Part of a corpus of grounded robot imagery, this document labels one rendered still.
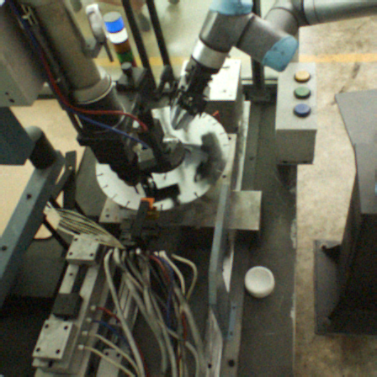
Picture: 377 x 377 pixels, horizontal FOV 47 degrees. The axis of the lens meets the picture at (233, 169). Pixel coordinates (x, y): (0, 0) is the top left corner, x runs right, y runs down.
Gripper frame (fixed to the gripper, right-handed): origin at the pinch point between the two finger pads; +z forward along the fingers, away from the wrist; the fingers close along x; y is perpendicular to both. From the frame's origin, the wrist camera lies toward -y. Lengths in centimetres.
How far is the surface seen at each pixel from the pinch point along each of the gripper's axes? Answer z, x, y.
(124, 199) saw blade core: 11.9, -5.7, 18.3
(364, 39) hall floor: 11, 105, -184
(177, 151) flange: 3.1, 2.3, 5.9
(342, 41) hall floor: 18, 92, -182
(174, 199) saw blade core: 6.2, 4.6, 18.7
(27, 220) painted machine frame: 13.4, -21.9, 31.0
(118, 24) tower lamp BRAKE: -10.2, -22.0, -16.4
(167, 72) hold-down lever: -20.0, -7.0, 13.9
